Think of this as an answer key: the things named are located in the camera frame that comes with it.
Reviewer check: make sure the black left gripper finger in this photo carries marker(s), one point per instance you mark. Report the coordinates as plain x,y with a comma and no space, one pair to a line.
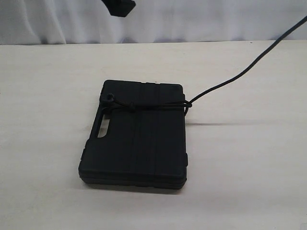
119,8

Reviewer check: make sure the black plastic carrying case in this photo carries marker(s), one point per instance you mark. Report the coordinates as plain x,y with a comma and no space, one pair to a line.
138,137

